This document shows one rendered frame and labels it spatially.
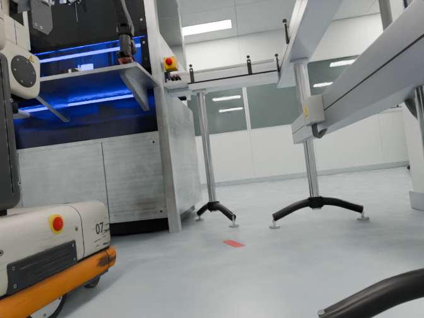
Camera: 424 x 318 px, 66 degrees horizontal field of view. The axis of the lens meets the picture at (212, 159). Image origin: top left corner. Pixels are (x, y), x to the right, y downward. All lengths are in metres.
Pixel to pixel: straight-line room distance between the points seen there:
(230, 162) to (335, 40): 3.11
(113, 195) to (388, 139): 5.77
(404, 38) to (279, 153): 5.93
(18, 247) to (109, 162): 1.26
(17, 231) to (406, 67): 0.84
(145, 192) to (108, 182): 0.24
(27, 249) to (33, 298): 0.11
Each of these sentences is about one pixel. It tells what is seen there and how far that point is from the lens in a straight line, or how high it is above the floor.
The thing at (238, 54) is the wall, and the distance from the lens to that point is 6.85.
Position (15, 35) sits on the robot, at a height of 0.84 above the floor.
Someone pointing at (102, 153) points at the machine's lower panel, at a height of 0.51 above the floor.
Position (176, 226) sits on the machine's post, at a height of 0.03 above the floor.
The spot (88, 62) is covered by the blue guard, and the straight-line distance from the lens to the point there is 2.20.
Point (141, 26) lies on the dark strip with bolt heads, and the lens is 2.15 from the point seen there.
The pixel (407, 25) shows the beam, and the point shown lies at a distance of 0.63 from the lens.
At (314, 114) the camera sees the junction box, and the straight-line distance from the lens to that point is 1.17.
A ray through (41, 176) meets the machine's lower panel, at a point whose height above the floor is 0.41.
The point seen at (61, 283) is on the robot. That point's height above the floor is 0.09.
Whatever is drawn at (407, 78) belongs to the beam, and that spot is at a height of 0.44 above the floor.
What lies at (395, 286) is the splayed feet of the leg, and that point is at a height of 0.11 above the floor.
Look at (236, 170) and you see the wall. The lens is 6.48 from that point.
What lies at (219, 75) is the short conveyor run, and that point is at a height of 0.91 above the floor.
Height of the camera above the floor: 0.33
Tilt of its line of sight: 2 degrees up
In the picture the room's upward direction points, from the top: 7 degrees counter-clockwise
